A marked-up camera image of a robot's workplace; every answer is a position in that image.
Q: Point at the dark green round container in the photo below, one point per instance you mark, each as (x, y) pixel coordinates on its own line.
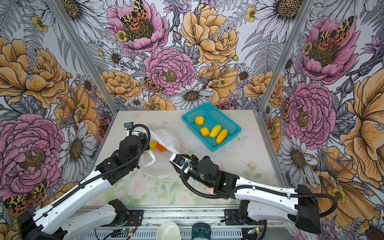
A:
(201, 231)

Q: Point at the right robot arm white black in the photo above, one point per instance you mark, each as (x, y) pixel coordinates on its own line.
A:
(259, 202)

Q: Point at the yellow toy fruit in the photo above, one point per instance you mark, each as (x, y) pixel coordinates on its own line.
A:
(204, 132)

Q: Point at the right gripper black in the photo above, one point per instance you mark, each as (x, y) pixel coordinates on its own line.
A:
(195, 159)

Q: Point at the yellow toy banana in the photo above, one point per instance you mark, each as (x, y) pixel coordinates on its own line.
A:
(221, 136)

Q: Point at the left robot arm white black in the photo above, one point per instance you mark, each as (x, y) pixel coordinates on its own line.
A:
(55, 222)

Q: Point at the teal plastic basket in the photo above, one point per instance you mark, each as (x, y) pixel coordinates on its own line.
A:
(213, 116)

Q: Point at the yellow toy lemon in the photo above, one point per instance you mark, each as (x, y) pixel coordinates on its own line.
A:
(199, 120)

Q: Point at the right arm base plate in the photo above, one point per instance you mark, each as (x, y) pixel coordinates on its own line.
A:
(234, 218)

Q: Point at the orange toy fruit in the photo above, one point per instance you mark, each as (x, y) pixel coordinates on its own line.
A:
(161, 148)

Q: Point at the white round cup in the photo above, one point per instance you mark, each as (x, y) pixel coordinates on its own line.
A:
(169, 231)

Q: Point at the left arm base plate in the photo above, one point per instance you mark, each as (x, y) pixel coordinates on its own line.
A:
(132, 217)

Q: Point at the green toy fruit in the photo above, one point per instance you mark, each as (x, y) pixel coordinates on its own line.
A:
(153, 145)

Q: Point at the translucent white plastic bag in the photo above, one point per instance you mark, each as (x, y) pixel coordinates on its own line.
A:
(157, 164)

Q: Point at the plush doll pink hat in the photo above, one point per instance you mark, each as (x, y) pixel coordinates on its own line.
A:
(210, 191)

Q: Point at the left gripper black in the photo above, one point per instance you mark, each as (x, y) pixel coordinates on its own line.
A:
(145, 141)

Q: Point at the yellow toy mango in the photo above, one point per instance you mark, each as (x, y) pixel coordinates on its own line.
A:
(215, 131)

